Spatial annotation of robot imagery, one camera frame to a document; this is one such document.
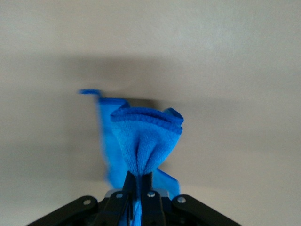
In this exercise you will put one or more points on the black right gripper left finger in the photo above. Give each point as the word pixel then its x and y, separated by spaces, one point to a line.
pixel 117 209

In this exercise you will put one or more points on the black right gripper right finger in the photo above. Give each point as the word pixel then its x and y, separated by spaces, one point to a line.
pixel 152 207

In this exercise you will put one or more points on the blue microfibre towel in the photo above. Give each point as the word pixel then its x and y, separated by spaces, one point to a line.
pixel 145 146

